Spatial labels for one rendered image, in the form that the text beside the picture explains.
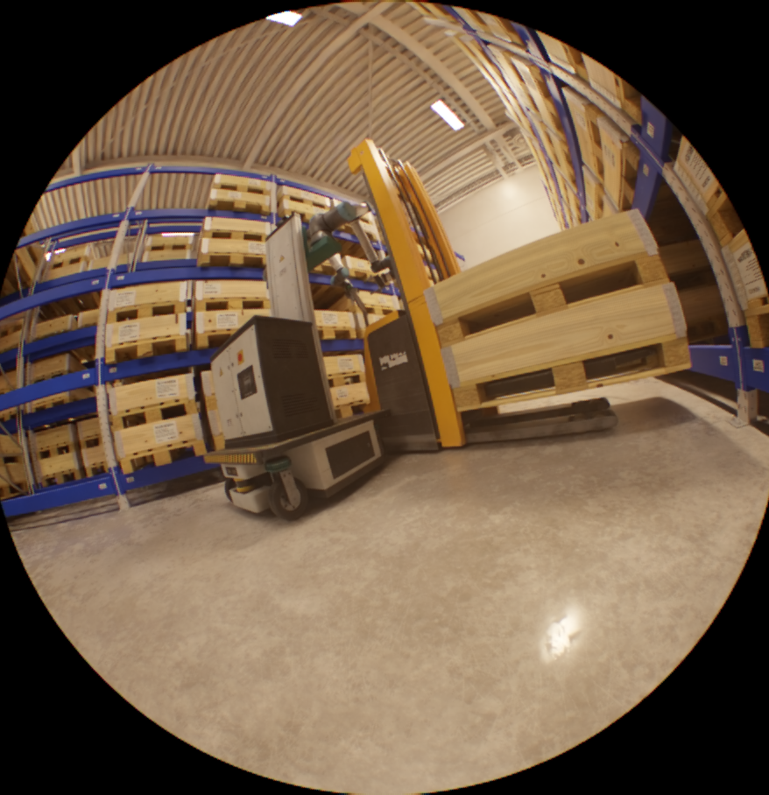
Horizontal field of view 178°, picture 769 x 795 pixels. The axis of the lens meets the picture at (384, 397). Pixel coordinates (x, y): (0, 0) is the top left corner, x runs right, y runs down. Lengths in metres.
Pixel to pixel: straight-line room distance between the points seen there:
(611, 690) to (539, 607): 0.21
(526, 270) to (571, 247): 0.24
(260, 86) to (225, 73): 1.00
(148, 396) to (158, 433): 0.31
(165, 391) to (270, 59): 7.12
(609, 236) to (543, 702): 1.33
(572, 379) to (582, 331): 0.20
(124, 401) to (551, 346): 2.76
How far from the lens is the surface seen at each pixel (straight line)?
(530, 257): 1.21
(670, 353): 1.21
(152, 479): 2.35
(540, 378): 1.26
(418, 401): 1.44
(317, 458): 1.00
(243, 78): 7.63
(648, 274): 1.23
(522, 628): 0.47
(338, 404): 2.64
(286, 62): 7.59
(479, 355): 1.21
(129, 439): 2.30
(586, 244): 1.22
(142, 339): 2.44
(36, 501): 2.99
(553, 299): 1.15
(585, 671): 0.44
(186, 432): 2.21
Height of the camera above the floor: 0.40
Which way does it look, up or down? level
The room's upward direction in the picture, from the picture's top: 13 degrees counter-clockwise
